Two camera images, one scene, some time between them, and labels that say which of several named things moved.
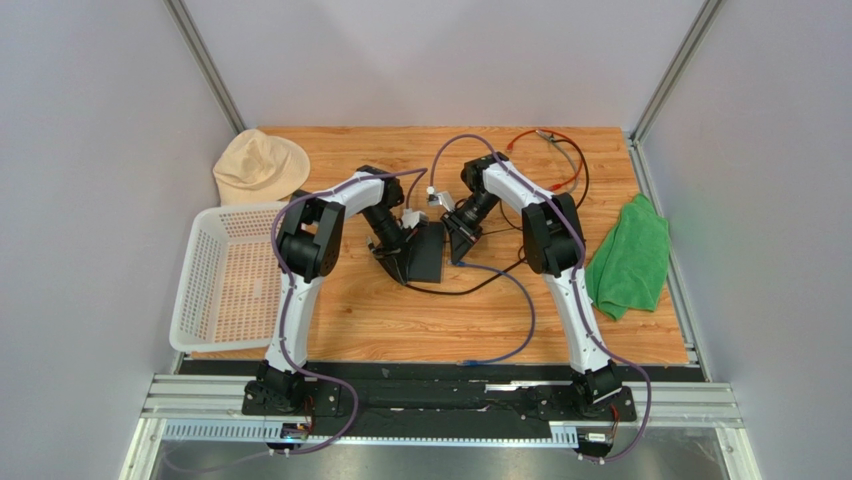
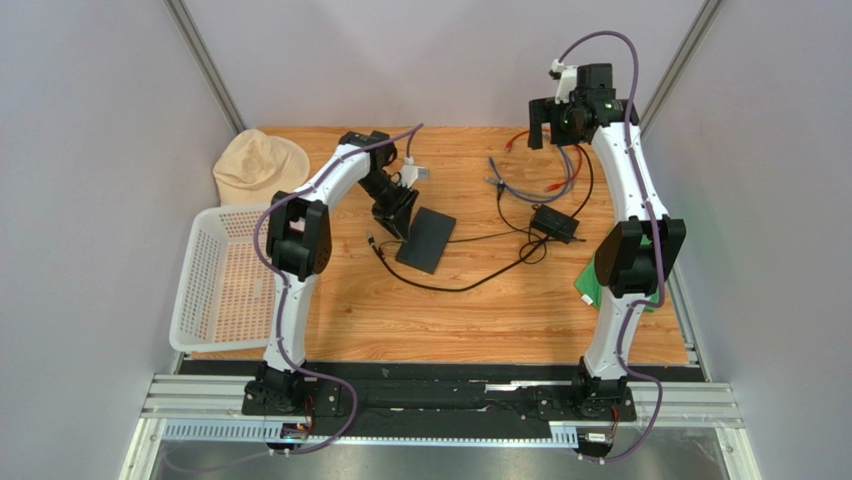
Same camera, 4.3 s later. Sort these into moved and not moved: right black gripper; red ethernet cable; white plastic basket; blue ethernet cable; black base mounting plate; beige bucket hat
Moved: right black gripper; blue ethernet cable
Not moved: black base mounting plate; beige bucket hat; red ethernet cable; white plastic basket
